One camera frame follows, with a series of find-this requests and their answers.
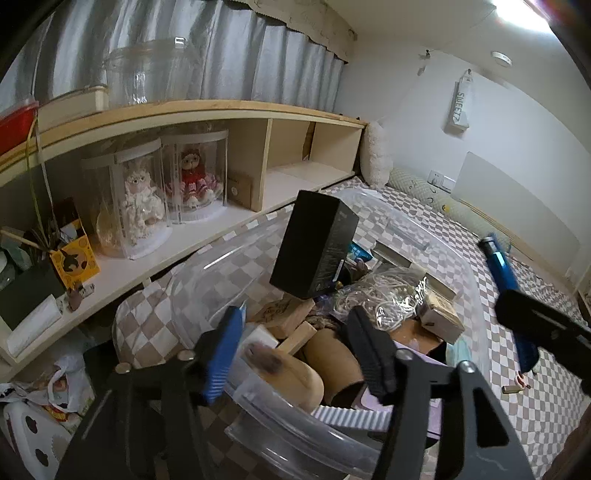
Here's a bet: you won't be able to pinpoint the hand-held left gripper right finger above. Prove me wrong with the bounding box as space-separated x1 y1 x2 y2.
344 305 536 480

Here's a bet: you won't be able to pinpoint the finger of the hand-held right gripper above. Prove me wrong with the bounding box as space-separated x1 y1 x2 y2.
551 346 591 395
495 288 591 356

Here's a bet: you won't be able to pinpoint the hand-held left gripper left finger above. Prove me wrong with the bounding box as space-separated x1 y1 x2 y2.
55 305 245 480

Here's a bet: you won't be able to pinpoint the blue cylindrical tube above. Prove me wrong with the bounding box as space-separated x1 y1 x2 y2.
480 233 541 376

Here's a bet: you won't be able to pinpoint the clear plastic storage container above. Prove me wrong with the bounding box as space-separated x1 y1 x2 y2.
168 189 478 480

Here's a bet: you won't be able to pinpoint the brown cardboard tube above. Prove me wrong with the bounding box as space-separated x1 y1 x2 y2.
302 330 366 407

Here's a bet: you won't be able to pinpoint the white charger cube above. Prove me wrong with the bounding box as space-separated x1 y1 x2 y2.
240 324 280 354

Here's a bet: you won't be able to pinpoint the white ribbed strip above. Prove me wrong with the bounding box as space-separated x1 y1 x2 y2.
318 406 393 431

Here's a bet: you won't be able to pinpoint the wooden blocks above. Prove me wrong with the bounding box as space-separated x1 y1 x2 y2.
259 299 319 356

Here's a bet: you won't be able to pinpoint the small tan paper box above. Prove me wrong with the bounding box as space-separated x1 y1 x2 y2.
419 288 465 344

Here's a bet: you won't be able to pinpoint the rounded wooden piece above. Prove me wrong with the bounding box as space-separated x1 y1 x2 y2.
240 355 325 414

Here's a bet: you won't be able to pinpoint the white headboard panel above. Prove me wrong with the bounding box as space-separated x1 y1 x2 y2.
451 151 580 264

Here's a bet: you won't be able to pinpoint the black cardboard box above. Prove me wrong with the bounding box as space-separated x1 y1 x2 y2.
270 189 360 300

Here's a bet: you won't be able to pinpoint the small brown figurine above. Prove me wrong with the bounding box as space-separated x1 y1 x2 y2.
68 284 96 309

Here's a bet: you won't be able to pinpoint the long green bolster pillow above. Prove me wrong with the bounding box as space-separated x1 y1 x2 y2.
385 167 511 252

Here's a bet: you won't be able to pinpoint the crumpled plastic bag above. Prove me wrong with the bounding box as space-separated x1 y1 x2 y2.
0 355 95 423

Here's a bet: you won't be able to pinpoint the small brown cardboard box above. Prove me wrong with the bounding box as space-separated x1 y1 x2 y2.
228 170 254 210

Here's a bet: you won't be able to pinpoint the yellow cow print box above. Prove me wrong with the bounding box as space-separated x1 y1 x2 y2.
50 222 101 291

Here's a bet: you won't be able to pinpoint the clear case with white doll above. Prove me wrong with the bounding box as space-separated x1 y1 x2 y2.
82 136 172 259

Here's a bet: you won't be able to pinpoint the clear case with red doll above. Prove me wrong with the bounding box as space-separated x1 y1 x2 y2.
161 129 229 224

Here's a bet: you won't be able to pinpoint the white long box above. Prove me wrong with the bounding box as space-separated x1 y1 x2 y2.
0 295 63 356

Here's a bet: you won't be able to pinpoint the dark green book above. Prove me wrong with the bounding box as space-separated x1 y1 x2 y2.
0 261 65 330

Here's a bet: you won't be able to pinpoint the fluffy white pillow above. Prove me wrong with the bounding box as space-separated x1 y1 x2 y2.
360 121 393 188

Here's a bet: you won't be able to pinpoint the white stool with holes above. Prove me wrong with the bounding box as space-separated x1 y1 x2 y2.
2 401 75 480

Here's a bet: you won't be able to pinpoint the long wooden bedside shelf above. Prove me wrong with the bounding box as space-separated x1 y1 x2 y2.
0 99 370 370

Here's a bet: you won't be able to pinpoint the dried plant leaves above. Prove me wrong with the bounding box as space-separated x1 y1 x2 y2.
23 120 65 259

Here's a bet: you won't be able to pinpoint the cream flat box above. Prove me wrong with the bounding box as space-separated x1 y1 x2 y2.
37 85 109 132

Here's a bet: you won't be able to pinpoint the clear round lidded tub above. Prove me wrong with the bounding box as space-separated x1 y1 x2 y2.
104 38 199 109

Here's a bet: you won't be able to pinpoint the grey curtain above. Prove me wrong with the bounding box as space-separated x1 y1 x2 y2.
0 0 347 116

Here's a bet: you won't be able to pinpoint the red box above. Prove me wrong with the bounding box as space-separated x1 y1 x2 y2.
0 99 40 155

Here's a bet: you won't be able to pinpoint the printed curtain valance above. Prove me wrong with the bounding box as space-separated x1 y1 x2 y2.
217 0 358 63

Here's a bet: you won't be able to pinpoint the bag of white cables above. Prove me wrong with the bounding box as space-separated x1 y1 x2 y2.
332 272 426 330

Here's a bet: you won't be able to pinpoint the wooden headboard rail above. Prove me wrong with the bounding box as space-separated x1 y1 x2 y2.
462 203 578 282

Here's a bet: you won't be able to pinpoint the white wall socket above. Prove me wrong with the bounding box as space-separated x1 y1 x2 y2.
427 170 457 192

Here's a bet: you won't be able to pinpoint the white hanging wall bag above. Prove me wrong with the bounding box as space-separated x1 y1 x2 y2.
445 69 474 134

